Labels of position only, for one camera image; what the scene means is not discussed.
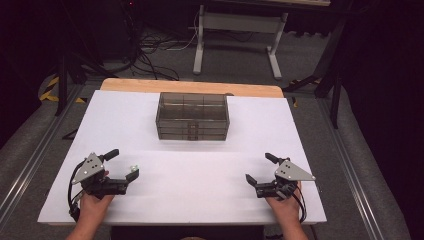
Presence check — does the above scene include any smoky acrylic drawer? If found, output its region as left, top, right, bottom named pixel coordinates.
left=155, top=118, right=230, bottom=128
left=156, top=126, right=230, bottom=135
left=157, top=133, right=228, bottom=141

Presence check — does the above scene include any wooden table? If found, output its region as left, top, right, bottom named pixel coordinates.
left=99, top=78, right=285, bottom=99

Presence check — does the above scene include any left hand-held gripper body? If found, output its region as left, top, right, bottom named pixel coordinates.
left=71, top=152, right=129, bottom=201

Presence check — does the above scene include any bundle of floor cables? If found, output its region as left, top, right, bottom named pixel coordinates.
left=124, top=19, right=201, bottom=82

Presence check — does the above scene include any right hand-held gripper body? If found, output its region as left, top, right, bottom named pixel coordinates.
left=254, top=159, right=316, bottom=201

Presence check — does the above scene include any person's left hand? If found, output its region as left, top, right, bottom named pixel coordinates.
left=78, top=192, right=115, bottom=225

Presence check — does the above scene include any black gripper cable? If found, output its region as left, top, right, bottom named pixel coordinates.
left=293, top=186, right=308, bottom=225
left=67, top=159, right=88, bottom=223

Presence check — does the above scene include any yellow black floor tape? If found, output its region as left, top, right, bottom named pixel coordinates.
left=38, top=76, right=88, bottom=104

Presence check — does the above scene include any aluminium rail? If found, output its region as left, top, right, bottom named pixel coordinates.
left=316, top=98, right=386, bottom=240
left=0, top=83, right=86, bottom=223

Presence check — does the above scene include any white metal desk frame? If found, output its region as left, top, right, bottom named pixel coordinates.
left=192, top=3, right=290, bottom=81

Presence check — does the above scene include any person's right hand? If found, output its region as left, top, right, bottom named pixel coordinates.
left=266, top=182, right=303, bottom=223

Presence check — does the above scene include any smoky acrylic drawer organizer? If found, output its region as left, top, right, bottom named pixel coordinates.
left=155, top=91, right=231, bottom=142

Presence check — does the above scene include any black tripod stand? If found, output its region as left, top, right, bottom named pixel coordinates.
left=282, top=13, right=349, bottom=130
left=53, top=39, right=118, bottom=118

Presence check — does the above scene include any white table cover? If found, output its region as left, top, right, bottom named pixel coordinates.
left=37, top=89, right=328, bottom=226

